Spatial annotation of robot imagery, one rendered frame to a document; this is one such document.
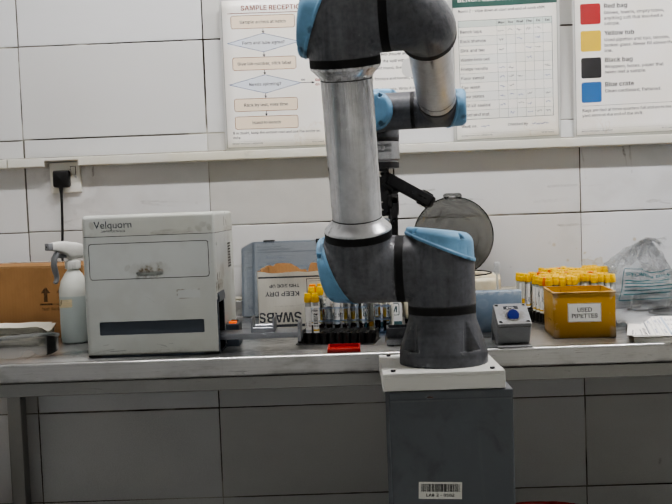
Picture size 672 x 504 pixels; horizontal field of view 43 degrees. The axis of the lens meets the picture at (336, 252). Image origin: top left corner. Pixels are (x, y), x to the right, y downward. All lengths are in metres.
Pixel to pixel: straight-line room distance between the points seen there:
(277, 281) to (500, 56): 0.90
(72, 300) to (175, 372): 0.40
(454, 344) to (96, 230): 0.82
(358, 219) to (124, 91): 1.24
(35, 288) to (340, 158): 1.08
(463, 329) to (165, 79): 1.35
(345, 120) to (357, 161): 0.07
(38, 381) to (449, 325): 0.89
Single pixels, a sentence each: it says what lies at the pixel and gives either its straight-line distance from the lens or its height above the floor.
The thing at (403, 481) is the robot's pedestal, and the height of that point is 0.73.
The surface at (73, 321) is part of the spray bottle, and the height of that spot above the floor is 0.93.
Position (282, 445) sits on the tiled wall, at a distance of 2.52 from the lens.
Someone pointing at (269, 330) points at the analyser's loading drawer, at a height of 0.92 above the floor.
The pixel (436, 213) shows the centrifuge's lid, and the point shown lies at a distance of 2.39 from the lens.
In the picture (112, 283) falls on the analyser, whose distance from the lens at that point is 1.85.
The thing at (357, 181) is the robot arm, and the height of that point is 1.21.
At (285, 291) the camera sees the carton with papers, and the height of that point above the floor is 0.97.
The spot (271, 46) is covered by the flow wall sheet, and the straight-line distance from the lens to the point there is 2.45.
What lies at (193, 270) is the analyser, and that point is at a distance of 1.81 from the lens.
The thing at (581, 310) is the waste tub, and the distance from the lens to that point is 1.91.
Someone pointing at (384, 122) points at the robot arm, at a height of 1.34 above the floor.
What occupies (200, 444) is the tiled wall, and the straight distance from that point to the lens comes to 2.55.
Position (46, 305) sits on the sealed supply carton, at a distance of 2.26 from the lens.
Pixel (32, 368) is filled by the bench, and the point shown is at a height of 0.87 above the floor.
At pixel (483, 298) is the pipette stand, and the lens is 1.92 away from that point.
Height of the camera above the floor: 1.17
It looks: 3 degrees down
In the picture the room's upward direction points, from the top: 2 degrees counter-clockwise
